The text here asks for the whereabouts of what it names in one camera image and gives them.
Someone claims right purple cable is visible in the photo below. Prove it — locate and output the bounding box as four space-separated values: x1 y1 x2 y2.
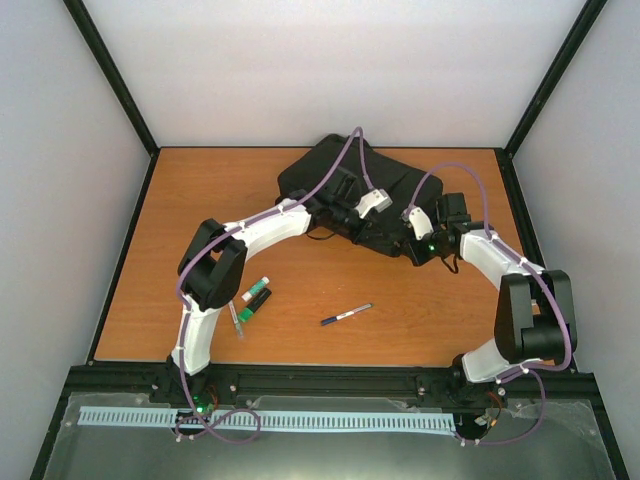
407 162 573 447

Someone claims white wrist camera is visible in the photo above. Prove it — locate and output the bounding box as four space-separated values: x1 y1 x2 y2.
402 205 434 240
355 189 393 219

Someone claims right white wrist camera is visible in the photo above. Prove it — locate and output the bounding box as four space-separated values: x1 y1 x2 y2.
402 205 434 240

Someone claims black student backpack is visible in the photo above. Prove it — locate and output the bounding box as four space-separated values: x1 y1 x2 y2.
277 134 425 257

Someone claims white green glue stick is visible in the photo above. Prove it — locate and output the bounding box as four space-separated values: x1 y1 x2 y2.
241 276 270 302

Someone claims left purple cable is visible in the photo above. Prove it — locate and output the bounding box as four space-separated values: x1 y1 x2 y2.
175 126 376 445

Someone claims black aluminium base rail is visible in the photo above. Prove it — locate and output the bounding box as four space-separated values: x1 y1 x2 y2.
63 362 600 409

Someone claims purple cable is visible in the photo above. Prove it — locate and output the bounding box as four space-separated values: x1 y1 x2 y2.
407 162 573 447
175 126 376 445

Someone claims blue white pen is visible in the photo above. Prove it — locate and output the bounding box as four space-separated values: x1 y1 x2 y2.
320 303 374 326

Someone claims clear silver pen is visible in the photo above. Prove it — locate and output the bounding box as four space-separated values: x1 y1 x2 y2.
228 301 244 339

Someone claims light blue cable duct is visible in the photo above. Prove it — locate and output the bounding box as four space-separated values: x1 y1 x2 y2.
77 406 455 435

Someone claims green highlighter marker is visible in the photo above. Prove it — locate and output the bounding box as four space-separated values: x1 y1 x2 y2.
238 288 272 323

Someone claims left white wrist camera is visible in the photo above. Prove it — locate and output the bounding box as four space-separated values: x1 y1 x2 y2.
355 189 393 219

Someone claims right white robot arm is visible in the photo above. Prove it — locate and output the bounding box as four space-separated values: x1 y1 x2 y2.
402 193 577 405

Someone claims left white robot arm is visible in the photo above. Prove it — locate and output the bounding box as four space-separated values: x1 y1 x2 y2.
171 168 336 403

